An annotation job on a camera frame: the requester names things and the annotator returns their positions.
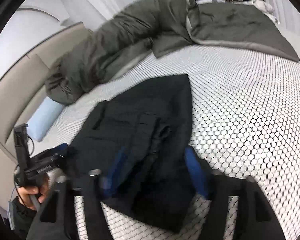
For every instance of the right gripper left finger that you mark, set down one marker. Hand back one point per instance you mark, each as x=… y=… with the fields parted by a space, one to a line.
x=56 y=218

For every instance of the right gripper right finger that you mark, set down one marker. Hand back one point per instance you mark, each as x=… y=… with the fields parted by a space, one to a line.
x=254 y=216

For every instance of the black pants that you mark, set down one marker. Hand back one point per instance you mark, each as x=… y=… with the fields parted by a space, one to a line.
x=152 y=123

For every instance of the person's left hand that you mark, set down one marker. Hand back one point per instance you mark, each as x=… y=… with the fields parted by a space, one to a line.
x=40 y=193

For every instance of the light blue pillow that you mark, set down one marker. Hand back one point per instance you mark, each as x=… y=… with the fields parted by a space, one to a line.
x=43 y=118

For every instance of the beige upholstered headboard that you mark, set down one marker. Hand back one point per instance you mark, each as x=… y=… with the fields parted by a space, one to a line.
x=22 y=91

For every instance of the white honeycomb mattress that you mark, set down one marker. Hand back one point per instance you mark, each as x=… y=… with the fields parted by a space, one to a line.
x=246 y=116

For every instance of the dark grey duvet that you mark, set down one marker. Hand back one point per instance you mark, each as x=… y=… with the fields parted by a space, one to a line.
x=160 y=27

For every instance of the white crumpled cloth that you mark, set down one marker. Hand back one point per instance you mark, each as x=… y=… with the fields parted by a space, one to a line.
x=266 y=8

